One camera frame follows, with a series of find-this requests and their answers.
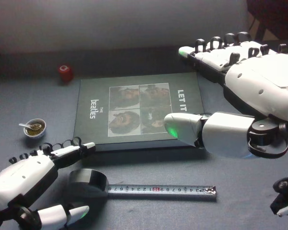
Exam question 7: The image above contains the black Beatles book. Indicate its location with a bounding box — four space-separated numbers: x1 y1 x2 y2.
72 72 206 153

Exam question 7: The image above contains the small toy bowl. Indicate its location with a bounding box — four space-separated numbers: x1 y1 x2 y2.
23 118 47 138

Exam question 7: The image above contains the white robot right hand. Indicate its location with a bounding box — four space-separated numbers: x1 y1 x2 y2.
163 31 288 161

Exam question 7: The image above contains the tiny white spoon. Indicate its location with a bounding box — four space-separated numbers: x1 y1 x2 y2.
18 122 43 129

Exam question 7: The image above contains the grey table cloth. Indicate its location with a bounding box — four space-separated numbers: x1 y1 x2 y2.
0 39 288 230

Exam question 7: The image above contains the dark wooden chair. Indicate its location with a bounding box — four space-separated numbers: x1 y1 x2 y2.
246 0 288 42

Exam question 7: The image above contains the red cylinder block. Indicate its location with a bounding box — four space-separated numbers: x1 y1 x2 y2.
57 64 74 82

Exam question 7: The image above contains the black white tape measure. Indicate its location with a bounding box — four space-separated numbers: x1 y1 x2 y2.
68 168 217 202

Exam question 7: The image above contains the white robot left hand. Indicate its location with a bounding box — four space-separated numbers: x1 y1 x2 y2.
0 136 96 230

